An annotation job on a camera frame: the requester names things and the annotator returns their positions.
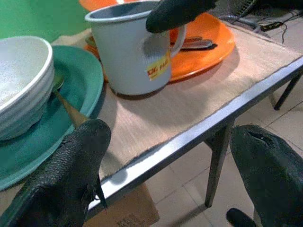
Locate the gold spoon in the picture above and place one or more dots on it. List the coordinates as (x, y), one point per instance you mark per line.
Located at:
(71, 111)

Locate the teal plate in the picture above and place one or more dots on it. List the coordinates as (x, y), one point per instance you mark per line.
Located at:
(80, 78)

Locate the grey mesh stand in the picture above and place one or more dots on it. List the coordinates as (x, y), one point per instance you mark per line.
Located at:
(234, 9)

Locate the white ribbed bowl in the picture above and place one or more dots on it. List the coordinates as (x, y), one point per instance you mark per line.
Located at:
(21, 89)

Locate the brown cutlery piece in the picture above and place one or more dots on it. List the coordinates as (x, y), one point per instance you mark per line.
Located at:
(194, 38)

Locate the orange plate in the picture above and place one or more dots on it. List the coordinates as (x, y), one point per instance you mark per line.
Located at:
(201, 59)

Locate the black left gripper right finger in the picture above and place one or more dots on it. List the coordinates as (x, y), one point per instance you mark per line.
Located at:
(272, 170)

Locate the black rounded object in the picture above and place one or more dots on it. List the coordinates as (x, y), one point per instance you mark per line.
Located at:
(239, 218)

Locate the brown cardboard box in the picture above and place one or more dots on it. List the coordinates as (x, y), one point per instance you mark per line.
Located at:
(132, 212)

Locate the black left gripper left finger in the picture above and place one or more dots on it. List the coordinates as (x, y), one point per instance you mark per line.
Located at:
(71, 165)

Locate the grey mug with yellow label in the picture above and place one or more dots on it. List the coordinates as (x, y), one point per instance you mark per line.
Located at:
(123, 59)

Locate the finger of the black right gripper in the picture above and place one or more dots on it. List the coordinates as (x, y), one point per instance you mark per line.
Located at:
(175, 14)

